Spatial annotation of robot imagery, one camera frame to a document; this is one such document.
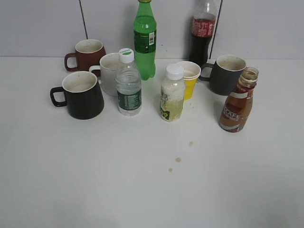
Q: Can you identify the black ceramic mug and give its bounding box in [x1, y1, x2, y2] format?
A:
[50, 71, 104, 120]

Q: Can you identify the brown coffee bottle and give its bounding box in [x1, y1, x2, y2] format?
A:
[219, 67, 258, 133]

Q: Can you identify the yellow paper cup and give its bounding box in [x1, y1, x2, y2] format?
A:
[177, 61, 201, 100]

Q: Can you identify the milky drink bottle white cap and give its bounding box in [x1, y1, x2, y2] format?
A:
[160, 64, 186, 122]

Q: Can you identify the clear water bottle green label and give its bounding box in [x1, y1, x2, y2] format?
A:
[115, 48, 142, 116]

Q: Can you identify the white ceramic mug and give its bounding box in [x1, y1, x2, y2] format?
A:
[89, 53, 120, 96]

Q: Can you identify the grey ceramic mug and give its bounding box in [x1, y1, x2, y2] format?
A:
[199, 55, 247, 95]

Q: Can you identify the green soda bottle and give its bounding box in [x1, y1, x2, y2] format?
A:
[133, 0, 157, 80]

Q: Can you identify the dark red ceramic mug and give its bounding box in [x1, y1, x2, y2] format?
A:
[64, 39, 106, 72]

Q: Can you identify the cola bottle red label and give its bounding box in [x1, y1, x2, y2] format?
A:
[189, 0, 217, 66]

